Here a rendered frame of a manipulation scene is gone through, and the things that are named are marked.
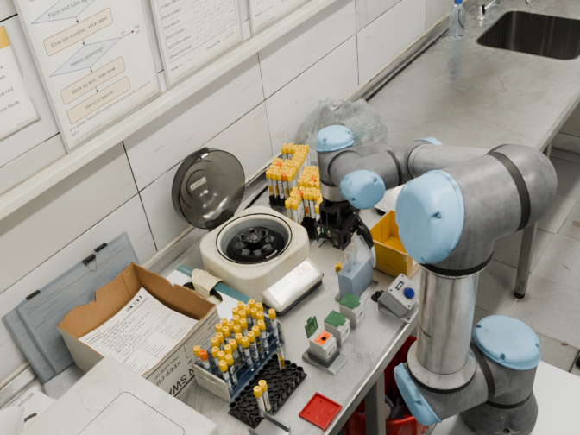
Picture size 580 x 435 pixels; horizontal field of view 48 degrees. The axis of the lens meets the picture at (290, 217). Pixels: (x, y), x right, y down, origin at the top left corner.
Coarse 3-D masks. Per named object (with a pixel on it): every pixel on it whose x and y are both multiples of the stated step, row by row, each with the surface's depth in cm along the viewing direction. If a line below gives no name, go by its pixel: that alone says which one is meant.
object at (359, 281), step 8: (352, 256) 161; (352, 264) 159; (360, 264) 159; (368, 264) 161; (344, 272) 157; (352, 272) 157; (360, 272) 158; (368, 272) 162; (344, 280) 157; (352, 280) 156; (360, 280) 160; (368, 280) 164; (344, 288) 159; (352, 288) 157; (360, 288) 161; (368, 288) 164; (336, 296) 164; (360, 296) 163; (368, 296) 163
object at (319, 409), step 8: (312, 400) 141; (320, 400) 141; (328, 400) 141; (304, 408) 139; (312, 408) 140; (320, 408) 140; (328, 408) 139; (336, 408) 139; (304, 416) 138; (312, 416) 138; (320, 416) 138; (328, 416) 138; (312, 424) 137; (320, 424) 137; (328, 424) 136
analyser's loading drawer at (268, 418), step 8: (264, 416) 134; (272, 416) 133; (264, 424) 134; (272, 424) 133; (280, 424) 132; (256, 432) 132; (264, 432) 132; (272, 432) 132; (280, 432) 132; (288, 432) 131
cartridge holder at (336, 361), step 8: (304, 352) 150; (336, 352) 147; (312, 360) 148; (320, 360) 146; (328, 360) 145; (336, 360) 148; (344, 360) 148; (320, 368) 148; (328, 368) 146; (336, 368) 146
